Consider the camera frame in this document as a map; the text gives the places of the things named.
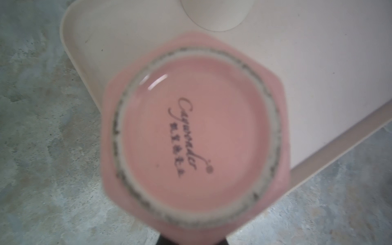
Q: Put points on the pink mug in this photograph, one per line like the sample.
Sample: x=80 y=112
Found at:
x=195 y=139

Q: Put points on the white mug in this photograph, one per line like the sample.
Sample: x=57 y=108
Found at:
x=217 y=15

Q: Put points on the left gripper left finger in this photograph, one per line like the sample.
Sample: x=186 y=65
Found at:
x=164 y=241

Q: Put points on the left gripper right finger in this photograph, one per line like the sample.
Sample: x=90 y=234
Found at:
x=223 y=242

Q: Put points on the pink plastic tray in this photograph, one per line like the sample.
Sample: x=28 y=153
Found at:
x=334 y=59

